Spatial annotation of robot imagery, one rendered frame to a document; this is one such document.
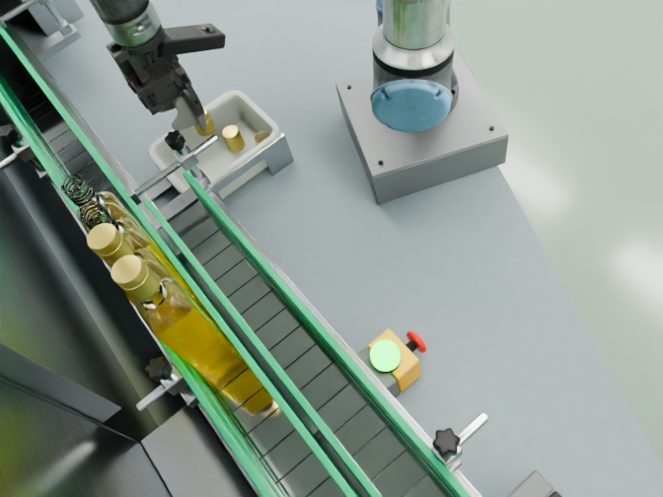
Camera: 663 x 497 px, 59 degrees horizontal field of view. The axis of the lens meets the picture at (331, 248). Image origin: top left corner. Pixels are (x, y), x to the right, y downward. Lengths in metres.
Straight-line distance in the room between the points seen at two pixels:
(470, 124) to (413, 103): 0.24
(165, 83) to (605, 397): 0.81
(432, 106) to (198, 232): 0.42
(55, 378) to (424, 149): 0.68
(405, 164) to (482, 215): 0.17
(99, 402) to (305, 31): 0.99
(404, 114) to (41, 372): 0.58
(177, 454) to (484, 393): 0.45
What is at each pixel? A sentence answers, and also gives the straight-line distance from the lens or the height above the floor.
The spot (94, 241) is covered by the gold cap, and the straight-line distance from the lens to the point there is 0.68.
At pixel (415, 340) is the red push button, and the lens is 0.90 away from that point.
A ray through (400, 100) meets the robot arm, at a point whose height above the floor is 1.03.
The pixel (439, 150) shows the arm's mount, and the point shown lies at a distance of 1.05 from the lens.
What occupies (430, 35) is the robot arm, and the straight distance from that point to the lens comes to 0.83.
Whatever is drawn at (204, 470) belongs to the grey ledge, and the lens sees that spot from 0.84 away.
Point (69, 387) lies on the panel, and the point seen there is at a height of 1.09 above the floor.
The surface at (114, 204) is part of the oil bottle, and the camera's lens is 0.81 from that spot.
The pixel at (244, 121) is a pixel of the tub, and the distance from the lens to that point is 1.27.
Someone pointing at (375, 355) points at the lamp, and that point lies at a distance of 0.85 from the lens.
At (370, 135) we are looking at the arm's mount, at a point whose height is 0.84.
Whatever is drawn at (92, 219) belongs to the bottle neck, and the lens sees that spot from 0.73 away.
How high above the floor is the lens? 1.65
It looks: 58 degrees down
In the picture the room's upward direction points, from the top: 20 degrees counter-clockwise
